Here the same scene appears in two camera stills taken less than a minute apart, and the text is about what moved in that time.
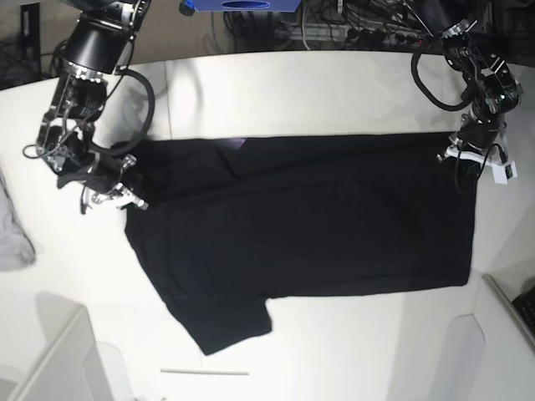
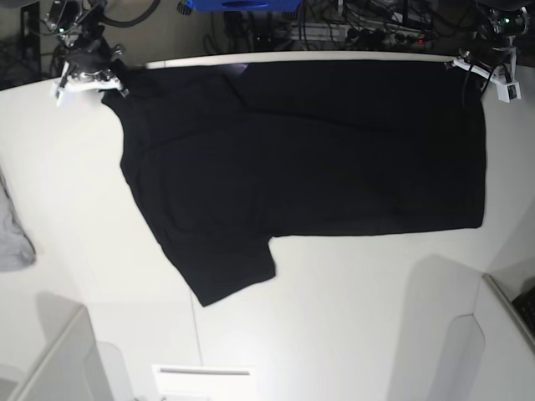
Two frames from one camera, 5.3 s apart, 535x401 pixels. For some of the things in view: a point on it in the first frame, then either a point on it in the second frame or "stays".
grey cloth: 16,249 stays
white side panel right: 492,351 stays
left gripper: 103,175 to 88,67
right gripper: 476,138 to 497,63
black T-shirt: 229,224 to 230,154
